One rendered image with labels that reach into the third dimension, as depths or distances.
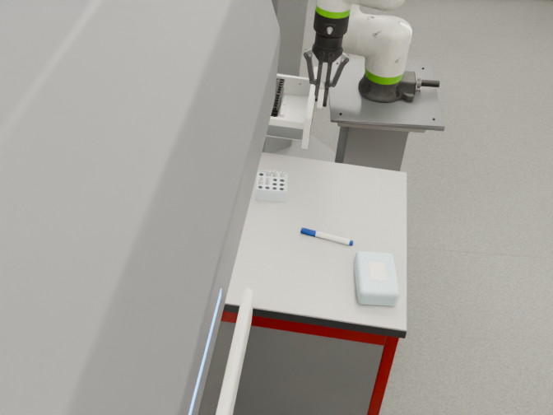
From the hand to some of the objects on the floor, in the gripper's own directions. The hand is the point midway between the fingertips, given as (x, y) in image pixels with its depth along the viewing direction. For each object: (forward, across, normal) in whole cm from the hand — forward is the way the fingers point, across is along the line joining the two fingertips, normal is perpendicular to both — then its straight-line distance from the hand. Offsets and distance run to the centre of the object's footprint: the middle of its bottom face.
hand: (321, 95), depth 230 cm
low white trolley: (+93, -1, -38) cm, 100 cm away
